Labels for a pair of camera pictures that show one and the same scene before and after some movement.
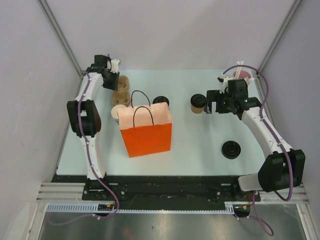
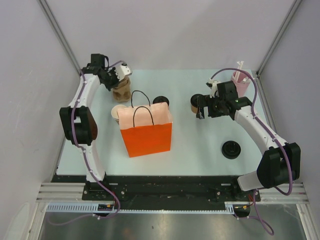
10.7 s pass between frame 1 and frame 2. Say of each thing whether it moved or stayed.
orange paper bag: stayed
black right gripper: moved
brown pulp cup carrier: moved
